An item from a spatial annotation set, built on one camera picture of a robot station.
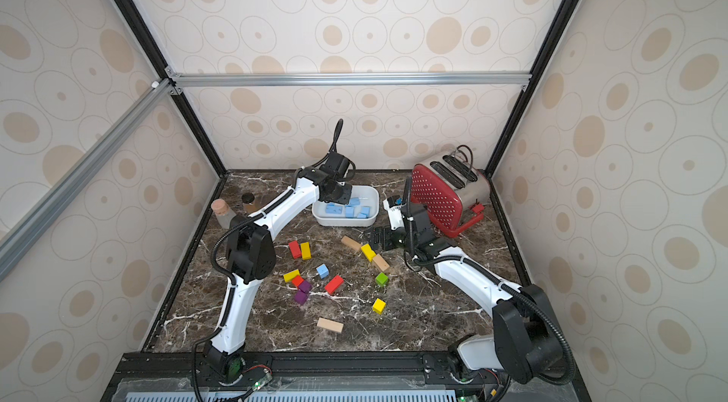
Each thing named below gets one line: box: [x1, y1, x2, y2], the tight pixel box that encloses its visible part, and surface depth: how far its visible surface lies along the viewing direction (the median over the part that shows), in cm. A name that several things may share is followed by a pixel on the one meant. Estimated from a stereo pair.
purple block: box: [293, 279, 313, 306], surface depth 88 cm
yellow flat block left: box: [299, 241, 312, 261], surface depth 97 cm
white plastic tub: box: [311, 185, 381, 228], surface depth 108 cm
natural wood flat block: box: [316, 316, 345, 333], surface depth 82 cm
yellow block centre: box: [360, 243, 377, 262], surface depth 98 cm
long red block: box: [324, 274, 345, 295], surface depth 90 cm
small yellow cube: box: [372, 297, 386, 315], surface depth 85 cm
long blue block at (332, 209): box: [325, 202, 343, 215], surface depth 108 cm
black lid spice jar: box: [240, 191, 258, 215], surface depth 102 cm
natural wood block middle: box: [373, 253, 390, 273], surface depth 93 cm
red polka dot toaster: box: [410, 151, 492, 239], surface depth 96 cm
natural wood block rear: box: [341, 235, 363, 251], surface depth 100 cm
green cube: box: [375, 272, 390, 288], surface depth 90 cm
